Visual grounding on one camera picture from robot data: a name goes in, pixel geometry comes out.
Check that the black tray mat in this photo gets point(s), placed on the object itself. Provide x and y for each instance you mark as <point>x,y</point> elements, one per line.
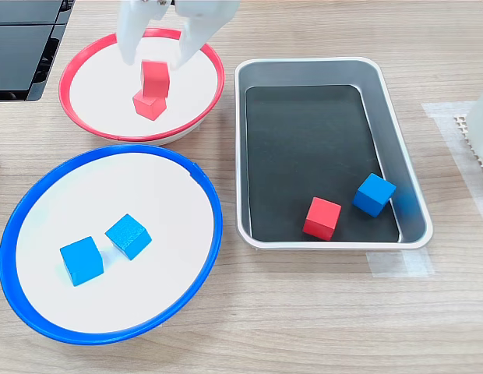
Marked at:
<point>296,156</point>

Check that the black flat device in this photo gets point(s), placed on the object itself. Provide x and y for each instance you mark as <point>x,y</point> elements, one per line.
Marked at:
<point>15,58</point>
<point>27,11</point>

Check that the pale perforated base plate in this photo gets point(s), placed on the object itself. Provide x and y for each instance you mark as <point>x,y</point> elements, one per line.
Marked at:
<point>461,122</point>

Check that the steel tray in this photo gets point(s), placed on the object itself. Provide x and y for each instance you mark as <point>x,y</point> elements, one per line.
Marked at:
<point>241,156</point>

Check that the blue-rimmed white plate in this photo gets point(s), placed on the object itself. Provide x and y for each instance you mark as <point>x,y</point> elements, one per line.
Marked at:
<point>167,195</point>

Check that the blue cube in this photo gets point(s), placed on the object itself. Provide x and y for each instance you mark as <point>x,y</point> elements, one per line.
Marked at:
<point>374,195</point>
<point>128,236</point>
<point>82,261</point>

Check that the red-rimmed white plate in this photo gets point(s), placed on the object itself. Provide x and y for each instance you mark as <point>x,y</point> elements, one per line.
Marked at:
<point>101,97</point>

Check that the clear tape strip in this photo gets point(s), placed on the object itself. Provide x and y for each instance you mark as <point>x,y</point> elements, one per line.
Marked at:
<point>401,263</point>

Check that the red cube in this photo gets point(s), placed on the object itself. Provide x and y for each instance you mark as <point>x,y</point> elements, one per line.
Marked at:
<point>148,108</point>
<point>321,218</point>
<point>155,80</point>

